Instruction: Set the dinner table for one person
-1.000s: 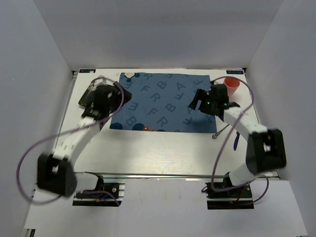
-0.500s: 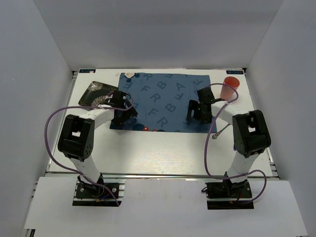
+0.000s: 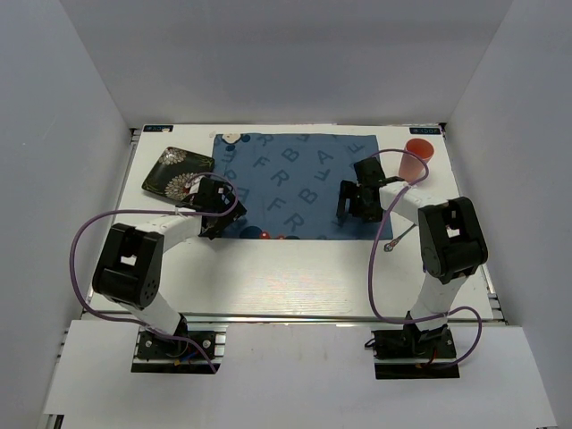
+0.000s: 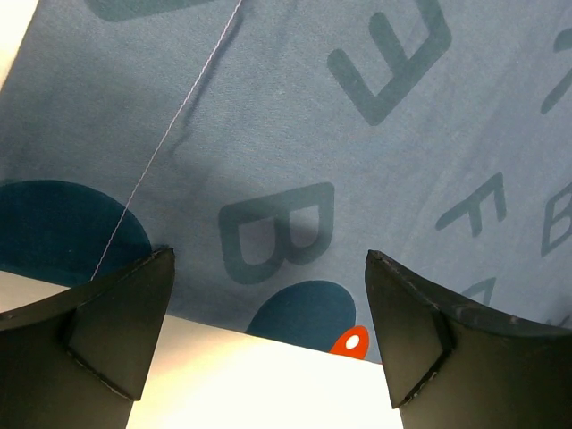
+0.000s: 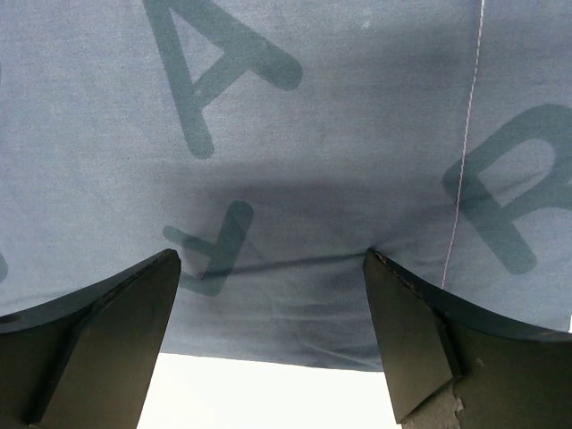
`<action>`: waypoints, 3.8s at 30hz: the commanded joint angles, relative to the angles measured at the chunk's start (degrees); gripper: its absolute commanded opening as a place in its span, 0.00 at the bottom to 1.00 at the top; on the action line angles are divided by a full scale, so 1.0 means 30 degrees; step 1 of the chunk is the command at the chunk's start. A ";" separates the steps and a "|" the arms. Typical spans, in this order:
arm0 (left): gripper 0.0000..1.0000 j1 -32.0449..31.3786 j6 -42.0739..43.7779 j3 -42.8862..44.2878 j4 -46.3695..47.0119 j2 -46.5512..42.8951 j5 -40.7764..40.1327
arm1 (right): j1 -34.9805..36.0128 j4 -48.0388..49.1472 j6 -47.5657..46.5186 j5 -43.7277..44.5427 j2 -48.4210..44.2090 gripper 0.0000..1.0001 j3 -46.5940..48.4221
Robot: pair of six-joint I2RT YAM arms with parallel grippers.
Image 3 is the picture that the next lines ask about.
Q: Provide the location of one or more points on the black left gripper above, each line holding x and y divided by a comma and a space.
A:
228, 220

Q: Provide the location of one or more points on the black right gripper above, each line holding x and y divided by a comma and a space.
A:
349, 189

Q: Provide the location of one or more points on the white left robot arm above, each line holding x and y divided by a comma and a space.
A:
129, 268

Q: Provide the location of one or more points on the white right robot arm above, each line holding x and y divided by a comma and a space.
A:
452, 244

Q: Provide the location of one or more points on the black floral square plate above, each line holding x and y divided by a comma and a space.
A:
171, 175

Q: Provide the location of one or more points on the pink plastic cup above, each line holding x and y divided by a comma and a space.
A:
418, 153

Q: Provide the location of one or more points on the silver fork pink band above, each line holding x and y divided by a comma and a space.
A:
391, 245

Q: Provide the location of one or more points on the right blue table label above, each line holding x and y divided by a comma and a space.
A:
425, 131

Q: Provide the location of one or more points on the blue table label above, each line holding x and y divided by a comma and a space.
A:
425, 131
160, 128

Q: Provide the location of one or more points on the left blue table label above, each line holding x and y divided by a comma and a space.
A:
160, 128

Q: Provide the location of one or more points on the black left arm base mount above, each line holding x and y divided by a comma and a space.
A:
155, 355

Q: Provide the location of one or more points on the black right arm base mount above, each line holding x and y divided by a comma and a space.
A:
399, 356

